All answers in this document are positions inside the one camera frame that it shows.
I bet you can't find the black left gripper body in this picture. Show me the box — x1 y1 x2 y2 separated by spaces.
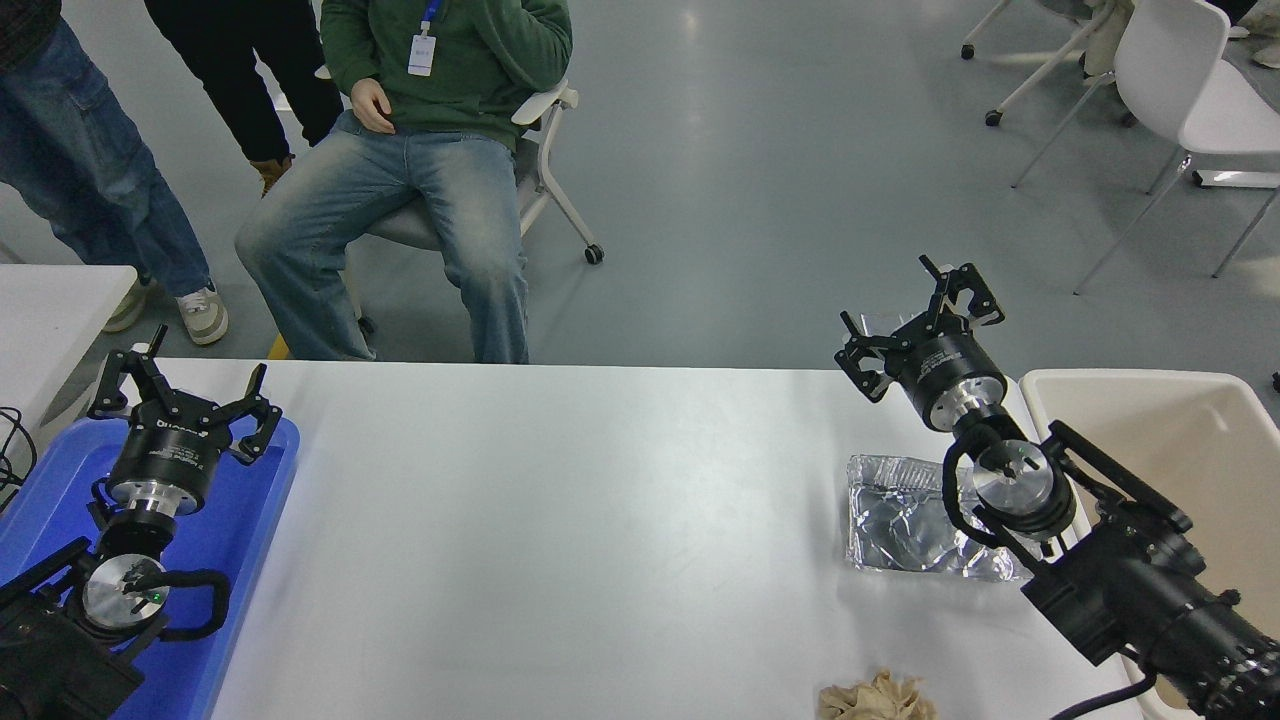
108 404 239 501

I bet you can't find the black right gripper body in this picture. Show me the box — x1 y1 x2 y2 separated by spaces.
890 330 1007 431

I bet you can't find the foil tray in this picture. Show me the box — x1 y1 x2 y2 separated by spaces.
846 453 1031 583

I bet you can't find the seated person's right hand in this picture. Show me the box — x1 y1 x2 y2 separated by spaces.
351 78 397 135

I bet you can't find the blue plastic tray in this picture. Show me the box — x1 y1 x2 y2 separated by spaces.
0 415 301 720

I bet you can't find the white side table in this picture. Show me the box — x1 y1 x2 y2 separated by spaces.
0 264 139 481

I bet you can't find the large pale bin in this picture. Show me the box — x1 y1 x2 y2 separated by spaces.
1018 368 1280 720

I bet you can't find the white rolling chair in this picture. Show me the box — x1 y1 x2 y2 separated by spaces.
960 0 1138 128

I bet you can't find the standing person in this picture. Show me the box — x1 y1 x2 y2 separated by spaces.
143 0 344 198
0 0 229 347

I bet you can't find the seated person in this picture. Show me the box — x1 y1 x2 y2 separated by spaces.
235 0 574 365

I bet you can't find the white table foot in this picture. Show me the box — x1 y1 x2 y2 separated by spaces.
1192 169 1280 190

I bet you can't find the crumpled tan paper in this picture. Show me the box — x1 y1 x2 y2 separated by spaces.
817 667 938 720

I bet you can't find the white shell chair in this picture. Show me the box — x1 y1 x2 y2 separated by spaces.
1010 0 1280 296

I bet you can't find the grey office chair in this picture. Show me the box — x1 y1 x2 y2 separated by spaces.
315 65 605 338

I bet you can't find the black cable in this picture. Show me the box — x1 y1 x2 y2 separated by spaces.
0 407 38 511

